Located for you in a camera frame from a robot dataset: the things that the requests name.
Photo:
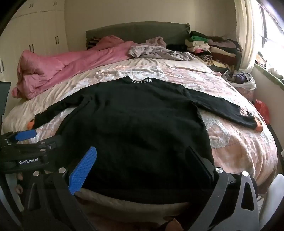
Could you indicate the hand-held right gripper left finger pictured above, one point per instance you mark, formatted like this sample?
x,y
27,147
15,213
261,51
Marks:
x,y
82,171

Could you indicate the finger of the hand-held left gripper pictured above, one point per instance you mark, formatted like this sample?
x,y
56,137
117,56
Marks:
x,y
53,144
26,134

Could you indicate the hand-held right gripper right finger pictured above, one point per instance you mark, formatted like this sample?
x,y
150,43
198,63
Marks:
x,y
199,166

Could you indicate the black sweater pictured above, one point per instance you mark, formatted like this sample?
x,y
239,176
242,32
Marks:
x,y
133,133

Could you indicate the stack of folded clothes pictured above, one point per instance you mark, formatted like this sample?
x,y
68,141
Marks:
x,y
217,48

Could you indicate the person's left hand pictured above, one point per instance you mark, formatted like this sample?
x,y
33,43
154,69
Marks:
x,y
19,177

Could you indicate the bed with cream sheet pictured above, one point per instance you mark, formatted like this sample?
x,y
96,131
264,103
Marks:
x,y
22,111

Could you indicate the black flat panel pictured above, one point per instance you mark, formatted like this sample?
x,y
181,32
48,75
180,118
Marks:
x,y
4,100

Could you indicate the pink duvet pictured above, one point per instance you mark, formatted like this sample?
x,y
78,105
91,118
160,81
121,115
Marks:
x,y
55,71

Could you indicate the red bag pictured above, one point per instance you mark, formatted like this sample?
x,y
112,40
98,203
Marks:
x,y
261,110

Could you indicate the pink patterned basket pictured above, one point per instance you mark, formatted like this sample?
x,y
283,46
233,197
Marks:
x,y
247,94

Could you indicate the white plastic bag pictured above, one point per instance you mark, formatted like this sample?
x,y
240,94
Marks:
x,y
248,84

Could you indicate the white wardrobe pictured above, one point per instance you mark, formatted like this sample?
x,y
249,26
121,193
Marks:
x,y
33,26

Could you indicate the striped pillow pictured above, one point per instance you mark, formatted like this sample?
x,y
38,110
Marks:
x,y
93,42

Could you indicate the green windowsill cushion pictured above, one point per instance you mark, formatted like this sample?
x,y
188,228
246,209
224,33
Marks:
x,y
273,78

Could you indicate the lilac crumpled garment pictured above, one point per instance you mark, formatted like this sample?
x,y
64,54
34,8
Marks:
x,y
155,52

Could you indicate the heap of mixed laundry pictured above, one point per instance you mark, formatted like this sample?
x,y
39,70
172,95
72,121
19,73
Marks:
x,y
261,58

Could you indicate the cream curtain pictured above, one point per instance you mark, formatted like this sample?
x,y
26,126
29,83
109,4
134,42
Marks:
x,y
246,33

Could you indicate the green padded headboard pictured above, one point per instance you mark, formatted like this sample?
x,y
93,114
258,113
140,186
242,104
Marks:
x,y
137,31

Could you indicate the window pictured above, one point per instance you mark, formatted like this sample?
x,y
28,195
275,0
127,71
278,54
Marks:
x,y
273,33

